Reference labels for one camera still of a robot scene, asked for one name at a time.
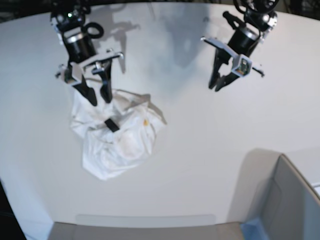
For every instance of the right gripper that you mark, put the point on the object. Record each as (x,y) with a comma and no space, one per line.
(81,51)

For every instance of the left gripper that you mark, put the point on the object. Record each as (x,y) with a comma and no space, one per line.
(243,41)

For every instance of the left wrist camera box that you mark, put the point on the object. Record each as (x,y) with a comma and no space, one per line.
(241,65)

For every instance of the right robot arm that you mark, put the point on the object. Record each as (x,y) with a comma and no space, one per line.
(68,19)

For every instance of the white printed t-shirt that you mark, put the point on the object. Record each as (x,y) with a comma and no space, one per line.
(117,136)

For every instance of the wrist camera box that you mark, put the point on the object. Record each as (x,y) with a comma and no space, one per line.
(241,65)
(70,74)

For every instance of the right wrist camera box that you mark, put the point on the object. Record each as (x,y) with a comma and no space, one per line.
(70,74)

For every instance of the grey cardboard box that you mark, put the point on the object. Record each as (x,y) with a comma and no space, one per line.
(284,207)

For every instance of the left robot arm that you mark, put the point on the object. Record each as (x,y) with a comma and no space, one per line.
(258,15)

